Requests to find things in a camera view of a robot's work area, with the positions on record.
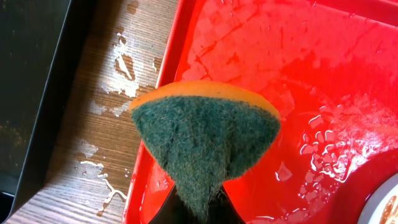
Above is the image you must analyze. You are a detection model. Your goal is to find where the light blue plate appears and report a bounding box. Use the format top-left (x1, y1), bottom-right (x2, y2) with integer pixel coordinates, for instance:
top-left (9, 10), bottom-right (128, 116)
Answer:
top-left (358, 174), bottom-right (398, 224)

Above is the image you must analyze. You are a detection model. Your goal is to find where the red plastic tray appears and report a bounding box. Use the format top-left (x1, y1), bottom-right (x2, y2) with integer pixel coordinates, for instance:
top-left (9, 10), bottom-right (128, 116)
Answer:
top-left (121, 0), bottom-right (398, 224)

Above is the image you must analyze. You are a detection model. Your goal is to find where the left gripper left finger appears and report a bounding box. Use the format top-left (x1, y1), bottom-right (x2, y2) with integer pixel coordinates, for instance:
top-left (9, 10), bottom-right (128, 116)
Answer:
top-left (149, 187), bottom-right (193, 224)

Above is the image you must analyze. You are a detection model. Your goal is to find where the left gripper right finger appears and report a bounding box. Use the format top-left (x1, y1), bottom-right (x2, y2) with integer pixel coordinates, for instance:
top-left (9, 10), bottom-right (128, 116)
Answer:
top-left (208, 186), bottom-right (245, 224)

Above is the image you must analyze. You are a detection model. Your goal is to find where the black water tray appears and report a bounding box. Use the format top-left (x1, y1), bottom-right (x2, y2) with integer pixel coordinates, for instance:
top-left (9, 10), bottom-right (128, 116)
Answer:
top-left (1, 0), bottom-right (97, 221)

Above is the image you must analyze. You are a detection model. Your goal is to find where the green and orange sponge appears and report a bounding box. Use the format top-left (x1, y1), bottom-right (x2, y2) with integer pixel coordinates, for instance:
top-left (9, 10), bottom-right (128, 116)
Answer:
top-left (130, 80), bottom-right (281, 222)

